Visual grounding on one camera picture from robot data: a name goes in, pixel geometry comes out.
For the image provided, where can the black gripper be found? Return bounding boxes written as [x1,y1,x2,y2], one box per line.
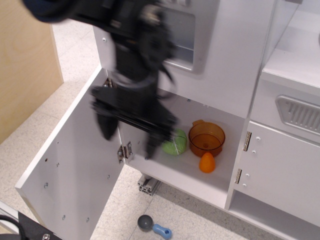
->
[90,84,178,159]

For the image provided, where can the white low fridge door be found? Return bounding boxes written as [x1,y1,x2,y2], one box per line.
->
[15,67,123,240]

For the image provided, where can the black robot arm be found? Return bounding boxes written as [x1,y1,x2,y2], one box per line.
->
[23,0,177,158]

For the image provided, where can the white toy kitchen fridge cabinet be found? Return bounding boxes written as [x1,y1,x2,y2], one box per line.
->
[92,0,278,211]

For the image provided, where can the lower metal door hinge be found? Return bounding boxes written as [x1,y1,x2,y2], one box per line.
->
[117,142,133,164]

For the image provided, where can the metal door hinge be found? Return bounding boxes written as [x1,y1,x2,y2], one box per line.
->
[117,142,133,164]
[102,77,117,88]

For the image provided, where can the green toy cabbage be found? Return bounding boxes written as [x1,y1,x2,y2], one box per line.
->
[161,128,188,156]

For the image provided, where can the aluminium extrusion foot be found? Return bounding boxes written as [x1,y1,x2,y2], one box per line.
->
[137,175,161,196]

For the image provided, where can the upper metal door hinge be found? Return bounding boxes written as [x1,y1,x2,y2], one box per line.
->
[102,77,117,88]

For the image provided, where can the orange transparent toy pot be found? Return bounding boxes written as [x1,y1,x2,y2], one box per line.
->
[188,119,226,157]

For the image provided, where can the orange toy carrot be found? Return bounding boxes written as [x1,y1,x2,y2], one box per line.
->
[198,152,216,173]

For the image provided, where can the grey blue toy scoop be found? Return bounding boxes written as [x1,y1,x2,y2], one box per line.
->
[137,214,173,240]

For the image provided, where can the lower oven door hinge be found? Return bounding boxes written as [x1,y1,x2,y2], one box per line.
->
[234,168,242,184]

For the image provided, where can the oven door hinge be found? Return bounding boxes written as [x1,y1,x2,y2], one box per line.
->
[242,131,252,152]
[234,168,242,184]

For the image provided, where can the upper oven door hinge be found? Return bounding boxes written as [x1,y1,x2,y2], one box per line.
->
[242,131,252,152]

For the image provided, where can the wooden panel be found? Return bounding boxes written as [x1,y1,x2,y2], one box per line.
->
[0,0,64,142]

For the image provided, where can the grey ice dispenser recess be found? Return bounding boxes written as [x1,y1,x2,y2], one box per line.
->
[160,0,220,74]

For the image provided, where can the white oven cabinet door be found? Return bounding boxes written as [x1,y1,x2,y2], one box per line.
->
[234,122,320,226]

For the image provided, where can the grey vent panel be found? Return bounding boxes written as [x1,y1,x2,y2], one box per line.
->
[275,95,320,135]

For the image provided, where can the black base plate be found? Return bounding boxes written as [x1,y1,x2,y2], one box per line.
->
[0,212,61,240]

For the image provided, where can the aluminium rail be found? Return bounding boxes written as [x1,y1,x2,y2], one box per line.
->
[0,201,19,229]

